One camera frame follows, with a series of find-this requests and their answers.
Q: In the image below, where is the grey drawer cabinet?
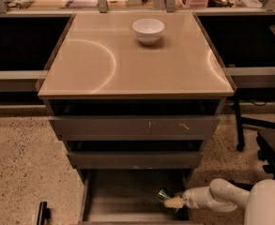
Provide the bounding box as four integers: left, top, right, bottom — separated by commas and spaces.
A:
35, 11, 237, 225

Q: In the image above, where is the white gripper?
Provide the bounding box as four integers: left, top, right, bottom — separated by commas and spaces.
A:
163, 188, 200, 209

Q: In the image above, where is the middle grey drawer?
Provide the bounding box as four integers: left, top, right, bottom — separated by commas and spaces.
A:
67, 151, 203, 170

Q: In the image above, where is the white ceramic bowl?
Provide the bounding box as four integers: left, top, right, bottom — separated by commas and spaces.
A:
132, 19, 164, 45

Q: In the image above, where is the black office chair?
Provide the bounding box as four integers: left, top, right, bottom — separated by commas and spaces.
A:
232, 88, 275, 180

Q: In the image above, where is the black object on floor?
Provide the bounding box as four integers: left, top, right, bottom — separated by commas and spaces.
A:
37, 202, 51, 225

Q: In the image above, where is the top grey drawer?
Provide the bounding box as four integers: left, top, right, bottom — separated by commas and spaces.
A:
50, 115, 220, 141

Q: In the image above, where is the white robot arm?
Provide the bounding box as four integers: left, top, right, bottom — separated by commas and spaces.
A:
163, 178, 275, 225

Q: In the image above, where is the green soda can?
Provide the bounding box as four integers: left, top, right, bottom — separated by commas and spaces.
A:
157, 187, 175, 204

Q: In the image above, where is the bottom open grey drawer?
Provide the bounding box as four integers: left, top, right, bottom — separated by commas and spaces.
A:
78, 170, 192, 225

